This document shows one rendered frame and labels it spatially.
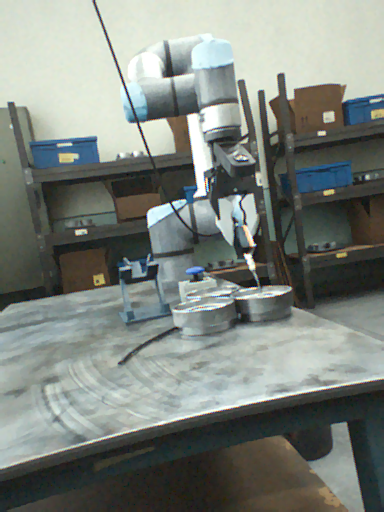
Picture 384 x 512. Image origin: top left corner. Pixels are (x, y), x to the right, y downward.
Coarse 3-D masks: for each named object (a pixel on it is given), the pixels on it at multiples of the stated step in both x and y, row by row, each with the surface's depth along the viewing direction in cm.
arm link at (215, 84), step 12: (204, 48) 96; (216, 48) 95; (228, 48) 97; (204, 60) 96; (216, 60) 95; (228, 60) 96; (204, 72) 96; (216, 72) 95; (228, 72) 96; (204, 84) 96; (216, 84) 96; (228, 84) 96; (204, 96) 97; (216, 96) 96; (228, 96) 96; (204, 108) 97
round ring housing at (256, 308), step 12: (252, 288) 95; (264, 288) 95; (276, 288) 94; (288, 288) 90; (240, 300) 87; (252, 300) 85; (264, 300) 85; (276, 300) 85; (288, 300) 87; (240, 312) 87; (252, 312) 86; (264, 312) 85; (276, 312) 86; (288, 312) 88
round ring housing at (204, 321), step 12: (192, 300) 91; (204, 300) 92; (216, 300) 91; (228, 300) 89; (180, 312) 83; (192, 312) 82; (204, 312) 81; (216, 312) 82; (228, 312) 83; (180, 324) 84; (192, 324) 82; (204, 324) 82; (216, 324) 82; (228, 324) 84
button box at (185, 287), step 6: (180, 282) 115; (186, 282) 114; (192, 282) 112; (198, 282) 111; (204, 282) 110; (210, 282) 110; (180, 288) 115; (186, 288) 110; (192, 288) 110; (198, 288) 110
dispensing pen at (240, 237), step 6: (234, 222) 101; (234, 228) 98; (240, 228) 98; (234, 234) 99; (240, 234) 97; (234, 240) 99; (240, 240) 97; (246, 240) 97; (234, 246) 100; (240, 246) 97; (246, 246) 96; (240, 252) 97; (246, 252) 97; (240, 258) 99; (246, 258) 97; (252, 264) 96; (252, 270) 95; (258, 282) 94
